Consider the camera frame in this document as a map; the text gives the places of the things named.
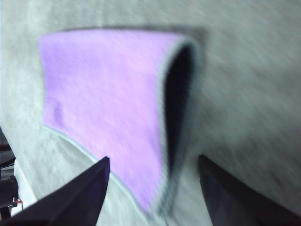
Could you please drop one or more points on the purple towel with grey hem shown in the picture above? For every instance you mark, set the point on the purple towel with grey hem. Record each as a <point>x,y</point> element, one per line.
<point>105,94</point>

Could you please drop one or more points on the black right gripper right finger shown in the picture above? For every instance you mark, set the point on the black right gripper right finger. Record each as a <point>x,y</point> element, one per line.
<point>235,202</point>

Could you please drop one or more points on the grey table cloth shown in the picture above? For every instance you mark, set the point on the grey table cloth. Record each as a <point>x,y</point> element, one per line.
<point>247,82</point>

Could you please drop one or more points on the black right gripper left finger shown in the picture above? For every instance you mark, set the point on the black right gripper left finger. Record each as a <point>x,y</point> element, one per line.
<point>77,197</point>

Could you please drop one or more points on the dark room frame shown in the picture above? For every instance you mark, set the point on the dark room frame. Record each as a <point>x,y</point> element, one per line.
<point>3,146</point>

